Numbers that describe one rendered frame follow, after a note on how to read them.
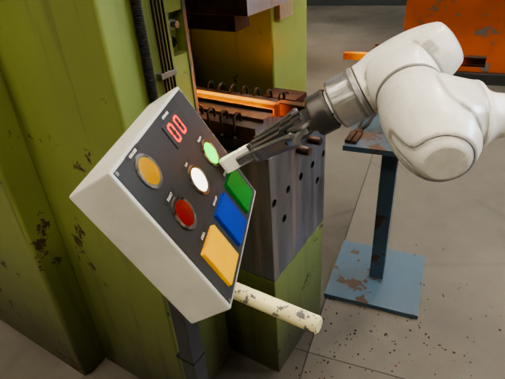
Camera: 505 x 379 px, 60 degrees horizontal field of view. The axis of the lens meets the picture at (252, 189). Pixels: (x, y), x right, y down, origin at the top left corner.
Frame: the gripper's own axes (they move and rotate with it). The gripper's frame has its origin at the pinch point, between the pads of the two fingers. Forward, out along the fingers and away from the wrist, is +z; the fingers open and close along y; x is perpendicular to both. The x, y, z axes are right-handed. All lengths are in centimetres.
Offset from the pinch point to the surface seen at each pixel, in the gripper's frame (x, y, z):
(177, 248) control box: 2.1, -26.7, 4.2
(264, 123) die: -9.0, 39.6, 4.6
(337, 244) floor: -107, 108, 30
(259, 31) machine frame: 8, 75, -1
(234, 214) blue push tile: -5.9, -9.0, 3.4
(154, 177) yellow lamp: 11.0, -20.3, 3.7
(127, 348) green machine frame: -52, 23, 90
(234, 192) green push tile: -4.4, -3.4, 3.4
